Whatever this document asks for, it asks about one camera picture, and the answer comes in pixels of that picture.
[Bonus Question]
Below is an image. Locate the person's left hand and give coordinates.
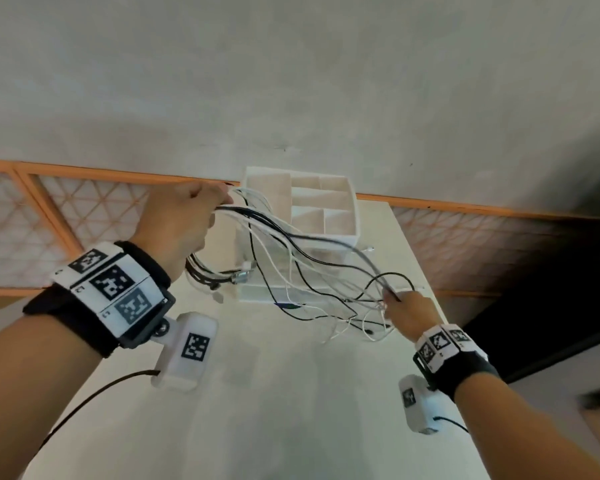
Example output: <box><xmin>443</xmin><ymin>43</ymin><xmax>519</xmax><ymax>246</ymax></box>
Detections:
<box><xmin>129</xmin><ymin>180</ymin><xmax>236</xmax><ymax>285</ymax></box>

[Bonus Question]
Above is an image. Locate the person's right hand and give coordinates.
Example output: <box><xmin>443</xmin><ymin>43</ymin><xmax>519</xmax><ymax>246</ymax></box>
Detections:
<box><xmin>383</xmin><ymin>290</ymin><xmax>444</xmax><ymax>343</ymax></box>

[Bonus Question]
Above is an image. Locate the white compartment organizer box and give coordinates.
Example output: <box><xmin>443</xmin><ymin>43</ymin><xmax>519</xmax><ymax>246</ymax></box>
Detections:
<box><xmin>234</xmin><ymin>167</ymin><xmax>364</xmax><ymax>303</ymax></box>

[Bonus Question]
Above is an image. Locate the bundle of black white cables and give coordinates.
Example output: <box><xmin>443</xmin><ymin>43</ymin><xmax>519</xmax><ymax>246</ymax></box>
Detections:
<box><xmin>185</xmin><ymin>187</ymin><xmax>426</xmax><ymax>346</ymax></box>

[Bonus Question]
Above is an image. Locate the orange lattice railing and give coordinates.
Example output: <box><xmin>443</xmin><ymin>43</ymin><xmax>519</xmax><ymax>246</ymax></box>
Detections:
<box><xmin>0</xmin><ymin>159</ymin><xmax>600</xmax><ymax>301</ymax></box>

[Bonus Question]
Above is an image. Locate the black camera cable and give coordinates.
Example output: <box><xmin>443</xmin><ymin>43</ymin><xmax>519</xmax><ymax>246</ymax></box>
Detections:
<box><xmin>36</xmin><ymin>370</ymin><xmax>162</xmax><ymax>451</ymax></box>
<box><xmin>432</xmin><ymin>416</ymin><xmax>470</xmax><ymax>435</ymax></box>

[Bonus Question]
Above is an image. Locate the person's right forearm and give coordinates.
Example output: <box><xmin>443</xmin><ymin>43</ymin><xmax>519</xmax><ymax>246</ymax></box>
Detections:
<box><xmin>451</xmin><ymin>374</ymin><xmax>600</xmax><ymax>480</ymax></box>

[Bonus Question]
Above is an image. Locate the black wristband with marker tags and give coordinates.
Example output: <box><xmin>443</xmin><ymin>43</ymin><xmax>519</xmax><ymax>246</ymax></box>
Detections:
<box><xmin>412</xmin><ymin>324</ymin><xmax>501</xmax><ymax>401</ymax></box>
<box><xmin>22</xmin><ymin>240</ymin><xmax>176</xmax><ymax>359</ymax></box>

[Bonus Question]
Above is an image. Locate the person's left forearm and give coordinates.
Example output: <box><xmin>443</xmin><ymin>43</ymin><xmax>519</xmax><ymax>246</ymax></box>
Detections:
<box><xmin>0</xmin><ymin>315</ymin><xmax>107</xmax><ymax>480</ymax></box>

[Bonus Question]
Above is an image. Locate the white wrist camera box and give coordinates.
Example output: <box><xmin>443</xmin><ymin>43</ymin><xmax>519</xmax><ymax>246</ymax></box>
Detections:
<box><xmin>150</xmin><ymin>312</ymin><xmax>220</xmax><ymax>393</ymax></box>
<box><xmin>398</xmin><ymin>374</ymin><xmax>454</xmax><ymax>436</ymax></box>

